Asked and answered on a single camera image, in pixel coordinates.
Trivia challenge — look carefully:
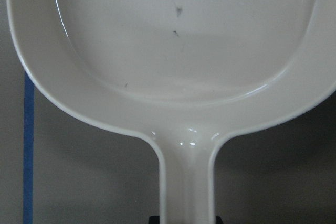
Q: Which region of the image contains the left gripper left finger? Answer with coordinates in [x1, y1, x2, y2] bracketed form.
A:
[148, 216, 160, 224]

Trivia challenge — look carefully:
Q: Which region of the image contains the beige plastic dustpan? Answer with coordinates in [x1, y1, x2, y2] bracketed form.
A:
[7, 0, 335, 223]

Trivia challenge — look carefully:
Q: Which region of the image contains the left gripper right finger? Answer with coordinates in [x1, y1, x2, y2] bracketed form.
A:
[216, 216, 223, 224]

